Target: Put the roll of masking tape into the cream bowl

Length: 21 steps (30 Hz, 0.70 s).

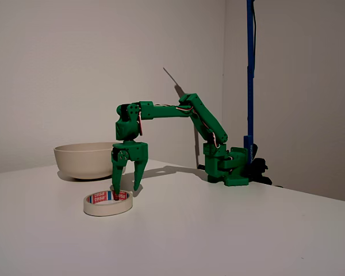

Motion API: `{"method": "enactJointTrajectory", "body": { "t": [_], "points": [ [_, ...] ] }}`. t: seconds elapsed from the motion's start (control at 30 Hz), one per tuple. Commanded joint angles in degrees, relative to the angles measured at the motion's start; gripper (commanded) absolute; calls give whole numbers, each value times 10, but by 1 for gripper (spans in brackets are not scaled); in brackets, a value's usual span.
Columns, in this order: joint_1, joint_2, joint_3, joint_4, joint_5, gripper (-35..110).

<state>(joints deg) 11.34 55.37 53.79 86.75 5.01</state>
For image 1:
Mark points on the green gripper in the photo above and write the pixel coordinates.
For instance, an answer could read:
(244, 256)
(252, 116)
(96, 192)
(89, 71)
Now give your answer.
(135, 151)

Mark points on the white masking tape roll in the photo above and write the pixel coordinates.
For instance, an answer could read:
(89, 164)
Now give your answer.
(103, 211)

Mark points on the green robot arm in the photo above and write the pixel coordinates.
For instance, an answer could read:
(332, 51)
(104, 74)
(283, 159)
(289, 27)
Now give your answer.
(161, 111)

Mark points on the beige bowl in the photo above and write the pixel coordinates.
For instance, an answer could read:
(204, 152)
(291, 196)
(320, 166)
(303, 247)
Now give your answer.
(80, 161)

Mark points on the black table clamp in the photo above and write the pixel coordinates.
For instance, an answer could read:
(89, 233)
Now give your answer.
(260, 169)

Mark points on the blue vertical pole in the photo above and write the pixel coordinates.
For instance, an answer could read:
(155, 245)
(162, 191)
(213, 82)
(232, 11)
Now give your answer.
(250, 86)

